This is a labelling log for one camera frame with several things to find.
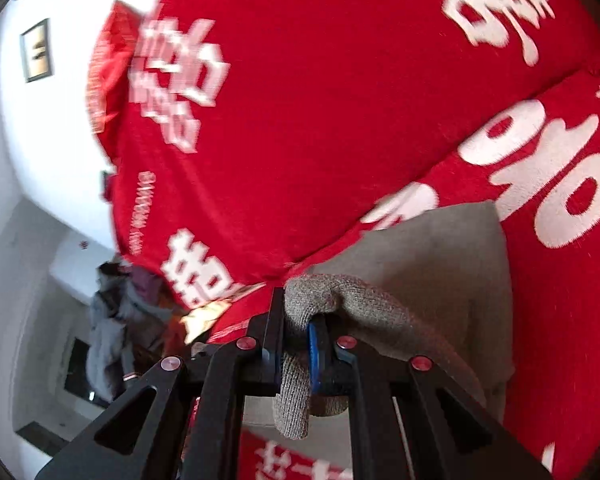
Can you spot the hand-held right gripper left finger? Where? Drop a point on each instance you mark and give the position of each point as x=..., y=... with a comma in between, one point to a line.
x=270, y=355

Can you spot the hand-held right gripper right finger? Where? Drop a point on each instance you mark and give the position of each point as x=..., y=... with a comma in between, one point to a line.
x=316, y=355

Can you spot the grey knit sweater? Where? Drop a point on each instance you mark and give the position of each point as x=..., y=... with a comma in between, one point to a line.
x=430, y=270

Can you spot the pile of grey purple clothes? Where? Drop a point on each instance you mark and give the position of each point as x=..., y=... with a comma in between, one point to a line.
x=110, y=340

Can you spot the cream cloth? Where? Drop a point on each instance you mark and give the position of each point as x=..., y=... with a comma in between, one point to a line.
x=202, y=317

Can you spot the dark glass panel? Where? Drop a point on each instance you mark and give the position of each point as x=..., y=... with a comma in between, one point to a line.
x=80, y=370

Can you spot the red printed sofa seat cover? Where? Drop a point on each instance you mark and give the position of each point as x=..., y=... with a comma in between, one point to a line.
x=555, y=310

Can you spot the red printed sofa back cushion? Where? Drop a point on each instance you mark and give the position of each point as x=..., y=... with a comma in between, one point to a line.
x=330, y=110

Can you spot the red glossy cloth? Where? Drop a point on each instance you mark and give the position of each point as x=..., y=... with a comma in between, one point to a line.
x=110, y=60

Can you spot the small framed wall picture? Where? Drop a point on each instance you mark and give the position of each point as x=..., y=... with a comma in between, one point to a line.
x=36, y=50

